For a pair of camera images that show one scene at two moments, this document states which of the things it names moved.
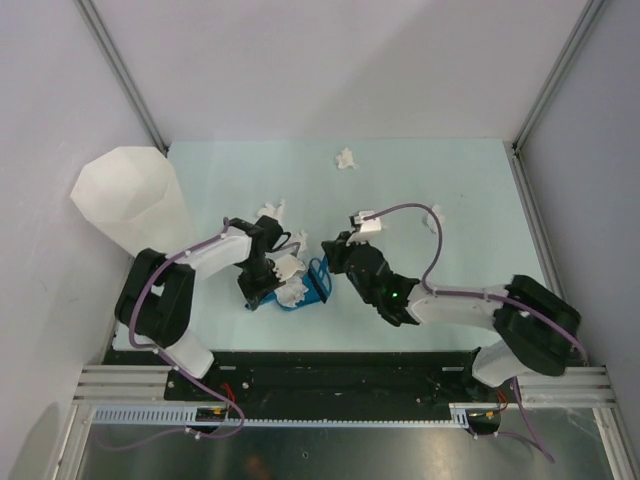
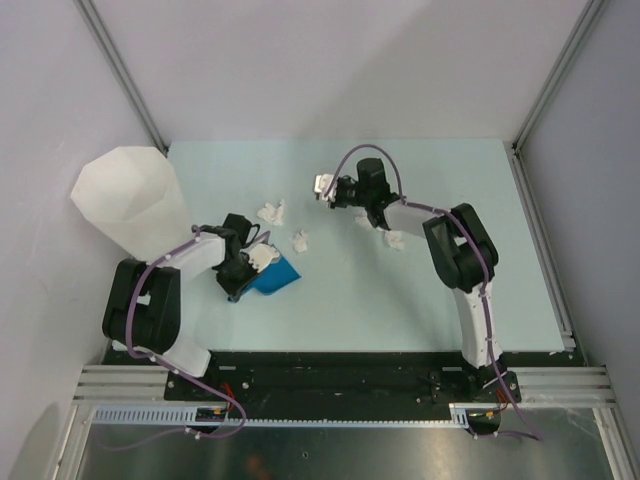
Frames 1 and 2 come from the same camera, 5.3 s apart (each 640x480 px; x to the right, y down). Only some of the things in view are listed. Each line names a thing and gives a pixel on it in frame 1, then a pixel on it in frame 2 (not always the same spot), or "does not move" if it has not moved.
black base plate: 325,379 does not move
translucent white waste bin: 132,196 does not move
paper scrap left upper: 271,211 does not move
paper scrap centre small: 301,238 does not move
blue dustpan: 315,281 to 274,277
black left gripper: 254,295 to 234,290
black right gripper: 337,249 to 336,203
